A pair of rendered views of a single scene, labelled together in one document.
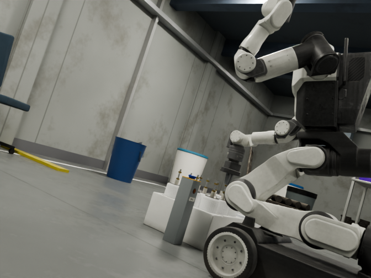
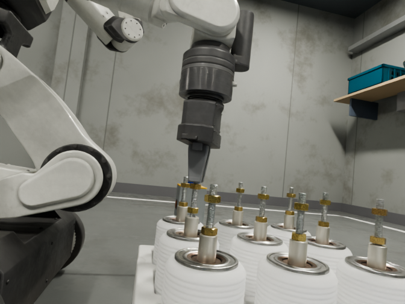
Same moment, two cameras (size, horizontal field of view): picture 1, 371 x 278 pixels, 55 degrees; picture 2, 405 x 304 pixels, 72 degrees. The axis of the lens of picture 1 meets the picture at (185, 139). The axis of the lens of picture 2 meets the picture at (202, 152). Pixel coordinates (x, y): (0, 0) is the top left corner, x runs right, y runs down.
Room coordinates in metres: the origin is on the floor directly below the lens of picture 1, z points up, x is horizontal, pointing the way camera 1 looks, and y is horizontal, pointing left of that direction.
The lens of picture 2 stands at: (2.27, -0.61, 0.35)
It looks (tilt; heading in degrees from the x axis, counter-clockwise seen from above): 4 degrees up; 134
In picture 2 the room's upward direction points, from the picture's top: 6 degrees clockwise
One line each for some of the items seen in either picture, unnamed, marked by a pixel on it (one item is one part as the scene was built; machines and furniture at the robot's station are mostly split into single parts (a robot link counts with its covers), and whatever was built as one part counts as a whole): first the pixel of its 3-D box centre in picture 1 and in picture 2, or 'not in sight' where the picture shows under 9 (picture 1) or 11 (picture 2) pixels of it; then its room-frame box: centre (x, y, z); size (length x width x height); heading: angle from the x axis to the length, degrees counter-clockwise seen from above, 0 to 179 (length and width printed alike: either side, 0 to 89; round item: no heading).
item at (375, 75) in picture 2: not in sight; (377, 82); (1.47, 3.04, 1.60); 0.53 x 0.40 x 0.21; 146
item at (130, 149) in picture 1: (126, 159); not in sight; (4.25, 0.59, 0.25); 0.43 x 0.40 x 0.51; 151
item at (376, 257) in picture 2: not in sight; (376, 257); (2.18, -0.16, 0.26); 0.02 x 0.02 x 0.03
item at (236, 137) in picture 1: (236, 142); (217, 44); (1.95, -0.27, 0.57); 0.11 x 0.11 x 0.11; 52
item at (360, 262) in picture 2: not in sight; (376, 266); (2.18, -0.16, 0.25); 0.08 x 0.08 x 0.01
